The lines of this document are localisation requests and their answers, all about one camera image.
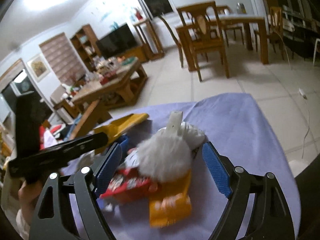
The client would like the red milk carton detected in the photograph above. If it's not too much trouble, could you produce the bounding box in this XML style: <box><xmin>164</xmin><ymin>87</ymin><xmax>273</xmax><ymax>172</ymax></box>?
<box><xmin>99</xmin><ymin>148</ymin><xmax>161</xmax><ymax>205</ymax></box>

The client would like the white tissue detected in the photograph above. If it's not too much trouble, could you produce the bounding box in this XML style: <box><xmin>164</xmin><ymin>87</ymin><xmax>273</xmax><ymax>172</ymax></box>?
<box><xmin>137</xmin><ymin>122</ymin><xmax>206</xmax><ymax>183</ymax></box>

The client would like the person's left hand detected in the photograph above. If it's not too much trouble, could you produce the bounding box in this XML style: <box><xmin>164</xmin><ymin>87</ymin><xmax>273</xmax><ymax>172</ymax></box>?
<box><xmin>18</xmin><ymin>181</ymin><xmax>43</xmax><ymax>225</ymax></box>

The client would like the yellow snack bag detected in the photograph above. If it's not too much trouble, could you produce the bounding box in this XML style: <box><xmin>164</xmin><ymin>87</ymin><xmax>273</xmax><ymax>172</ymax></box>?
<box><xmin>93</xmin><ymin>113</ymin><xmax>149</xmax><ymax>154</ymax></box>

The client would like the orange snack wrapper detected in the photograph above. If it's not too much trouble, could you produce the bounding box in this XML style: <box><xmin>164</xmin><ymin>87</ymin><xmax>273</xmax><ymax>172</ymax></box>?
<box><xmin>149</xmin><ymin>171</ymin><xmax>192</xmax><ymax>228</ymax></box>

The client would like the brown window blind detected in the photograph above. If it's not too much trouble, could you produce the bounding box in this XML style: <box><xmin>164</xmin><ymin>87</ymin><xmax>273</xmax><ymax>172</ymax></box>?
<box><xmin>39</xmin><ymin>33</ymin><xmax>86</xmax><ymax>86</ymax></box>

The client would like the wooden coffee table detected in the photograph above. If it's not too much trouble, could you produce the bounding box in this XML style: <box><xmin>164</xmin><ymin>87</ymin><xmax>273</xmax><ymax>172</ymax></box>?
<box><xmin>52</xmin><ymin>57</ymin><xmax>148</xmax><ymax>118</ymax></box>

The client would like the wooden bookshelf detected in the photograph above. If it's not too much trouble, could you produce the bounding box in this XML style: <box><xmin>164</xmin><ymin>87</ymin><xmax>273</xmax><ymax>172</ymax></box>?
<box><xmin>70</xmin><ymin>24</ymin><xmax>101</xmax><ymax>72</ymax></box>

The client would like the black television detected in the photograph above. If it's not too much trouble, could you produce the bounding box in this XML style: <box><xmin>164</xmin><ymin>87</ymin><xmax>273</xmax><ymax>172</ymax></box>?
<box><xmin>96</xmin><ymin>24</ymin><xmax>138</xmax><ymax>59</ymax></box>

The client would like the tall wooden side stand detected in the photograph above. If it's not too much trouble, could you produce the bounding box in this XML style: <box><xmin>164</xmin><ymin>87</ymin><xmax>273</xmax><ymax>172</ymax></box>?
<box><xmin>133</xmin><ymin>18</ymin><xmax>164</xmax><ymax>61</ymax></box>

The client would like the wooden chair far right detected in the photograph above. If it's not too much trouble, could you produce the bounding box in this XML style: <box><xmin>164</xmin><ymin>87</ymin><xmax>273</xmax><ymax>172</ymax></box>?
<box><xmin>253</xmin><ymin>7</ymin><xmax>285</xmax><ymax>60</ymax></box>

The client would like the wooden dining table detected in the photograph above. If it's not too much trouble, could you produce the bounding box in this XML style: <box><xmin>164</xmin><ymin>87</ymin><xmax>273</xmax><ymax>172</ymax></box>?
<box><xmin>175</xmin><ymin>13</ymin><xmax>270</xmax><ymax>65</ymax></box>

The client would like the wooden dining chair front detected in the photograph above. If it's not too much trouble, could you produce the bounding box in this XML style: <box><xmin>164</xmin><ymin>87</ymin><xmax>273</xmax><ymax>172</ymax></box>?
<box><xmin>177</xmin><ymin>1</ymin><xmax>230</xmax><ymax>81</ymax></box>

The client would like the metal kettle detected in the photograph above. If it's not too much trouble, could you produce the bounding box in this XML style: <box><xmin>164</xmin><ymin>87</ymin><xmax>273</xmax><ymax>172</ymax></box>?
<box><xmin>236</xmin><ymin>3</ymin><xmax>247</xmax><ymax>15</ymax></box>

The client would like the framed wall picture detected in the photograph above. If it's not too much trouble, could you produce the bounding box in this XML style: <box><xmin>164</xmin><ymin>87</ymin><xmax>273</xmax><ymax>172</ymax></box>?
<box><xmin>27</xmin><ymin>54</ymin><xmax>50</xmax><ymax>82</ymax></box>

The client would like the white charger cable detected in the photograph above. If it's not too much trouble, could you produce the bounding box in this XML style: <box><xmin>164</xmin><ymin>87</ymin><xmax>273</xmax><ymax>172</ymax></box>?
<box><xmin>271</xmin><ymin>27</ymin><xmax>311</xmax><ymax>159</ymax></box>

